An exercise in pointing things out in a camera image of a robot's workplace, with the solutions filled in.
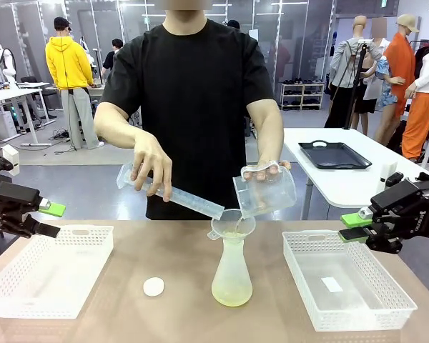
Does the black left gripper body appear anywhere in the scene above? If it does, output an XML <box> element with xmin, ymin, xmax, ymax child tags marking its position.
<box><xmin>0</xmin><ymin>177</ymin><xmax>41</xmax><ymax>230</ymax></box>

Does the translucent plastic conical flask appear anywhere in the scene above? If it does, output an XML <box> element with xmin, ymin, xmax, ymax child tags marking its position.
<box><xmin>211</xmin><ymin>237</ymin><xmax>254</xmax><ymax>308</ymax></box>

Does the white perforated plastic basket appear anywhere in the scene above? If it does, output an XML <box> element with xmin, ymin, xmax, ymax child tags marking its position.
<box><xmin>0</xmin><ymin>224</ymin><xmax>115</xmax><ymax>320</ymax></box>
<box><xmin>282</xmin><ymin>230</ymin><xmax>419</xmax><ymax>333</ymax></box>

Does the mannequin in grey shirt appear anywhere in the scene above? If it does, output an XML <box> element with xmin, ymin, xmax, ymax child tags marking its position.
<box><xmin>324</xmin><ymin>14</ymin><xmax>384</xmax><ymax>130</ymax></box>

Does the white shoe rack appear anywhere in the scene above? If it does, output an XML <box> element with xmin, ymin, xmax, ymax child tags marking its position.
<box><xmin>279</xmin><ymin>81</ymin><xmax>326</xmax><ymax>111</ymax></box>

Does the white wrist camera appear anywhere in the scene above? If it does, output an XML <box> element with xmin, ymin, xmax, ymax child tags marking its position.
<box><xmin>378</xmin><ymin>160</ymin><xmax>405</xmax><ymax>194</ymax></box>
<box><xmin>0</xmin><ymin>144</ymin><xmax>21</xmax><ymax>177</ymax></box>

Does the person's left forearm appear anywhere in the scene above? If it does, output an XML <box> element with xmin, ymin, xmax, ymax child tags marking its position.
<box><xmin>246</xmin><ymin>99</ymin><xmax>285</xmax><ymax>169</ymax></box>

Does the person in yellow hoodie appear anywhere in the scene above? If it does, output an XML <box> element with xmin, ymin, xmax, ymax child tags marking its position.
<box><xmin>44</xmin><ymin>16</ymin><xmax>106</xmax><ymax>151</ymax></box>

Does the black plastic tray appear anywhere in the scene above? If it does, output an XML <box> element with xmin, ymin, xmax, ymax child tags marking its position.
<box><xmin>297</xmin><ymin>139</ymin><xmax>373</xmax><ymax>171</ymax></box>

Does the person in black t-shirt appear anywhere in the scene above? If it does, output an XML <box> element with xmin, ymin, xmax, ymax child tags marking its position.
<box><xmin>99</xmin><ymin>0</ymin><xmax>277</xmax><ymax>221</ymax></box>

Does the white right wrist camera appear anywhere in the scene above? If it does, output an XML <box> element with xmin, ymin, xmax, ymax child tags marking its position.
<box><xmin>378</xmin><ymin>160</ymin><xmax>405</xmax><ymax>194</ymax></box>

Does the translucent plastic funnel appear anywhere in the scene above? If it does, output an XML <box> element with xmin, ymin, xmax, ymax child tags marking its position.
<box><xmin>206</xmin><ymin>208</ymin><xmax>257</xmax><ymax>244</ymax></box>

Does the black camera tripod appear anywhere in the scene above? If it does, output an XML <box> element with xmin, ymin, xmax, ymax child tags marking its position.
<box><xmin>342</xmin><ymin>38</ymin><xmax>370</xmax><ymax>130</ymax></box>

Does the long white desk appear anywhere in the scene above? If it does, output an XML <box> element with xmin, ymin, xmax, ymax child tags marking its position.
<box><xmin>0</xmin><ymin>86</ymin><xmax>55</xmax><ymax>149</ymax></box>

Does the round white flask cap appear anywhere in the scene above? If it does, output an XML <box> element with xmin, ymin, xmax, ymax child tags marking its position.
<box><xmin>142</xmin><ymin>277</ymin><xmax>165</xmax><ymax>298</ymax></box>

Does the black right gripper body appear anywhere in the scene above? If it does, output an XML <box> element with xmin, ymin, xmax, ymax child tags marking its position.
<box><xmin>364</xmin><ymin>177</ymin><xmax>429</xmax><ymax>254</ymax></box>

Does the mannequin in orange trousers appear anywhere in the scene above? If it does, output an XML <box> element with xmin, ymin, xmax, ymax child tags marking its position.
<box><xmin>401</xmin><ymin>26</ymin><xmax>429</xmax><ymax>162</ymax></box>

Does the mannequin in orange dress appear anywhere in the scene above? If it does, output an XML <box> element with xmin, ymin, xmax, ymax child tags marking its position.
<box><xmin>374</xmin><ymin>14</ymin><xmax>421</xmax><ymax>146</ymax></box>

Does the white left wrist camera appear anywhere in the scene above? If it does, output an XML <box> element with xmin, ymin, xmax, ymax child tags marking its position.
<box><xmin>0</xmin><ymin>144</ymin><xmax>21</xmax><ymax>177</ymax></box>

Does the person's right forearm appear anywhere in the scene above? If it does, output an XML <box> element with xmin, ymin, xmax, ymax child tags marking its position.
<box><xmin>93</xmin><ymin>116</ymin><xmax>155</xmax><ymax>151</ymax></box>

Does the clear plastic graduated cylinder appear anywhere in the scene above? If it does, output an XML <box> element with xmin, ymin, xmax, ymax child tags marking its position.
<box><xmin>117</xmin><ymin>161</ymin><xmax>226</xmax><ymax>221</ymax></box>

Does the seated person in black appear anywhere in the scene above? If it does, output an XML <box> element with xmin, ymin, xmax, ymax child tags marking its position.
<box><xmin>100</xmin><ymin>38</ymin><xmax>125</xmax><ymax>78</ymax></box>

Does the person's left hand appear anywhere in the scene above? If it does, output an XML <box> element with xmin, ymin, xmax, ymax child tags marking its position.
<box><xmin>242</xmin><ymin>158</ymin><xmax>292</xmax><ymax>182</ymax></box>

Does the clear plastic beaker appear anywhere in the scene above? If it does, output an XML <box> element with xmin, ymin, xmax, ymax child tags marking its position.
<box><xmin>232</xmin><ymin>165</ymin><xmax>297</xmax><ymax>220</ymax></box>

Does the person's right hand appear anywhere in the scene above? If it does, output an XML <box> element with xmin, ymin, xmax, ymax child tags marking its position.
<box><xmin>131</xmin><ymin>133</ymin><xmax>174</xmax><ymax>202</ymax></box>

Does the white side table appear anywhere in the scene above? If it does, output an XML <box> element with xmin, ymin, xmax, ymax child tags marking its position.
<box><xmin>282</xmin><ymin>127</ymin><xmax>429</xmax><ymax>221</ymax></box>

